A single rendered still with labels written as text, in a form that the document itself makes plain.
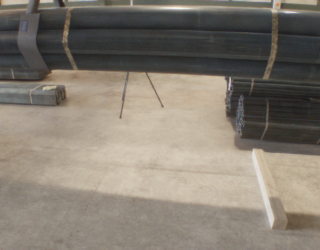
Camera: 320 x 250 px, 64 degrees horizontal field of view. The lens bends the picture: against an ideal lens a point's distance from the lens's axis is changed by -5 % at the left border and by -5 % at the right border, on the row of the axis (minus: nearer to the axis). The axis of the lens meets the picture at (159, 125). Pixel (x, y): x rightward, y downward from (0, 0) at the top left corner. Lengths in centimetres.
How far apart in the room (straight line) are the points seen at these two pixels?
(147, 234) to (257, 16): 159
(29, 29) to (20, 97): 266
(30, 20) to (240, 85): 208
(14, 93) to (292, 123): 393
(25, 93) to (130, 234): 312
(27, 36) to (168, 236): 168
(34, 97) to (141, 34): 301
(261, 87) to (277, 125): 44
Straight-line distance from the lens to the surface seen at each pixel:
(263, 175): 250
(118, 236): 201
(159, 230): 203
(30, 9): 211
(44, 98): 437
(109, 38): 175
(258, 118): 302
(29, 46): 202
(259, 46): 167
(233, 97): 354
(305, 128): 317
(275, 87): 306
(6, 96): 477
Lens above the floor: 149
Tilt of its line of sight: 25 degrees down
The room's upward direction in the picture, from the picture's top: straight up
